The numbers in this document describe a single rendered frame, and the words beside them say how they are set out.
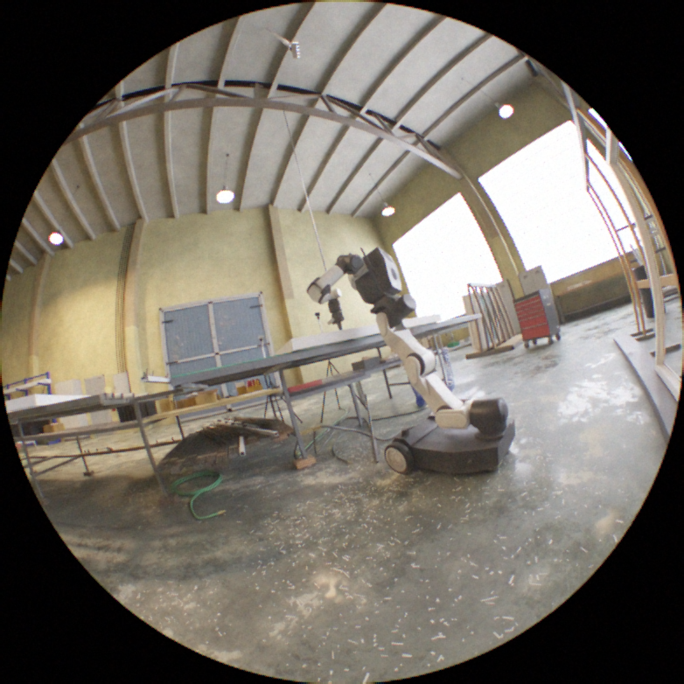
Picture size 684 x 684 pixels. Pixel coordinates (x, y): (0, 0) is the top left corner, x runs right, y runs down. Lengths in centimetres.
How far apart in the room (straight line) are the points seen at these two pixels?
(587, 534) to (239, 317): 849
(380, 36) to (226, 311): 1032
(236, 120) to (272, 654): 894
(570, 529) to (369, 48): 873
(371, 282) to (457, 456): 109
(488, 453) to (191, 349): 794
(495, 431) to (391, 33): 864
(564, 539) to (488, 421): 67
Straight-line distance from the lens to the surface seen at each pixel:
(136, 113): 630
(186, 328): 826
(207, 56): 783
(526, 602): 79
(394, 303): 131
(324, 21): 784
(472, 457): 114
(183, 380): 136
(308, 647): 80
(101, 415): 968
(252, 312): 827
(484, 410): 114
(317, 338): 141
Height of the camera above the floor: 72
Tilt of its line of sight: 5 degrees up
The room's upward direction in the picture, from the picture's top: 15 degrees counter-clockwise
